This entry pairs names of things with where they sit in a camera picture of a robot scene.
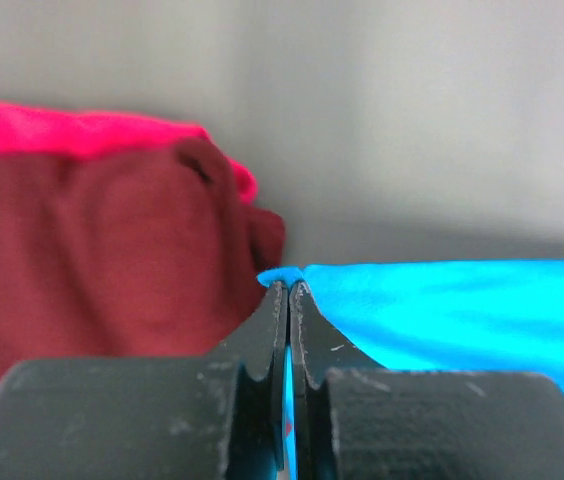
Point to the pink folded t shirt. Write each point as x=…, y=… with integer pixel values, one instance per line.
x=86, y=136

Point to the blue t shirt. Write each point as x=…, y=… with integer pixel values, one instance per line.
x=450, y=315

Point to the dark red folded t shirt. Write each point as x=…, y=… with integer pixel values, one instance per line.
x=142, y=252

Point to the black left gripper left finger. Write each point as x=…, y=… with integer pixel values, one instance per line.
x=216, y=416

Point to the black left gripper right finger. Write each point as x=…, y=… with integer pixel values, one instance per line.
x=355, y=419

